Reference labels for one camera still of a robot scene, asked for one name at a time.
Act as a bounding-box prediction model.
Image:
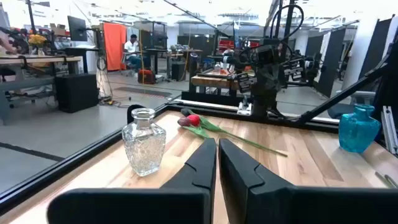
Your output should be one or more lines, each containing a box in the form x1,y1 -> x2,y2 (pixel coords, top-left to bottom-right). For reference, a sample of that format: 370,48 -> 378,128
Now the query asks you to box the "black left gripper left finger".
46,138 -> 218,224

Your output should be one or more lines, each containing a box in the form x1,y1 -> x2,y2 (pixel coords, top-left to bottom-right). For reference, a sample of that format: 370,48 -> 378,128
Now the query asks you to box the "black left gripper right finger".
218,138 -> 398,224

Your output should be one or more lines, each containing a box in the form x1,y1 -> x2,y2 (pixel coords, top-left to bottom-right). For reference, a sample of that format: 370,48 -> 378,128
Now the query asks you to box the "red artificial tulip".
186,113 -> 289,157

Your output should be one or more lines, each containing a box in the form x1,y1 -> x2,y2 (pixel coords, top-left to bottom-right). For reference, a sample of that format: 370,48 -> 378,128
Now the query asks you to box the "clear cut-glass vase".
121,107 -> 167,177

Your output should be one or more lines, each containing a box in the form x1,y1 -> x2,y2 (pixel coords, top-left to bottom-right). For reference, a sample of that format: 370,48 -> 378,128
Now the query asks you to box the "blue glass vase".
338,103 -> 382,154

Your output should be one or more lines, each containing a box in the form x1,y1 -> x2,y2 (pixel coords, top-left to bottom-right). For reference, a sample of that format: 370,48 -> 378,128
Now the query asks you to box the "distant wooden workbench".
190,73 -> 249,108

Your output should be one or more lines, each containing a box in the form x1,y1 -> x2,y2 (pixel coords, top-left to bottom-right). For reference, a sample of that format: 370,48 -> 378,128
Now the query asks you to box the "black divider panel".
316,27 -> 347,99
357,17 -> 393,82

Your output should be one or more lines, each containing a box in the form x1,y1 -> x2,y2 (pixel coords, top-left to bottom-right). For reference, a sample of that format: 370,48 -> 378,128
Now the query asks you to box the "small black box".
171,61 -> 187,82

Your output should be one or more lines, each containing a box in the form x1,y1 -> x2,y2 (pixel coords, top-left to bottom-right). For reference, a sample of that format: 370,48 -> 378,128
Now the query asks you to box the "red black tool bag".
137,68 -> 156,85

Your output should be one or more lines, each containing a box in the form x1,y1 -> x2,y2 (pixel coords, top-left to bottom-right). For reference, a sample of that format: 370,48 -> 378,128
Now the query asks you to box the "person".
0,30 -> 19,55
123,34 -> 147,72

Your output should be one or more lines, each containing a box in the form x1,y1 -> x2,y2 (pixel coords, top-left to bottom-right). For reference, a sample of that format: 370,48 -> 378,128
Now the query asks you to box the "black computer case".
55,73 -> 100,113

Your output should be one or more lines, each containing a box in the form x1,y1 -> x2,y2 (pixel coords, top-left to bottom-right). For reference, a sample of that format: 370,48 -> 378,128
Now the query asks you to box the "orange curtain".
103,22 -> 127,72

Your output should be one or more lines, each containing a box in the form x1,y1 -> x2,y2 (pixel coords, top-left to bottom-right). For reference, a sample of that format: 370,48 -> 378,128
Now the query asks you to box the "black computer monitor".
67,15 -> 88,42

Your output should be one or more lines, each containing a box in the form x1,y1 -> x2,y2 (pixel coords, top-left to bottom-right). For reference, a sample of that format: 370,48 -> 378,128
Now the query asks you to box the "yellow flower bouquet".
27,33 -> 48,49

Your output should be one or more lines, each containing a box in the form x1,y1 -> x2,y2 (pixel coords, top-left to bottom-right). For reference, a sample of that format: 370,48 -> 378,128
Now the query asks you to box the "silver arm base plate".
236,95 -> 253,116

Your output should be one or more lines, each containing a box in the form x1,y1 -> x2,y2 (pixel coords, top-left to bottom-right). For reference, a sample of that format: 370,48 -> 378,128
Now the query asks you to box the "black arm base cable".
269,3 -> 305,43

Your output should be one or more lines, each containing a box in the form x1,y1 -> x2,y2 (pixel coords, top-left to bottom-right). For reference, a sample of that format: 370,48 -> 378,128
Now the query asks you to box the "black frame clamp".
126,104 -> 146,124

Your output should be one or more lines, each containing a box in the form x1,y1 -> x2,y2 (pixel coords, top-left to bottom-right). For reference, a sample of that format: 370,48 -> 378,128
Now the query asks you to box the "black aluminium table frame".
0,0 -> 398,215

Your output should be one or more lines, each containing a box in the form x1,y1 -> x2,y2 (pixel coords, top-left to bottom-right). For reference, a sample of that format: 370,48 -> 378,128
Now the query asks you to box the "silver aluminium bracket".
381,105 -> 398,156

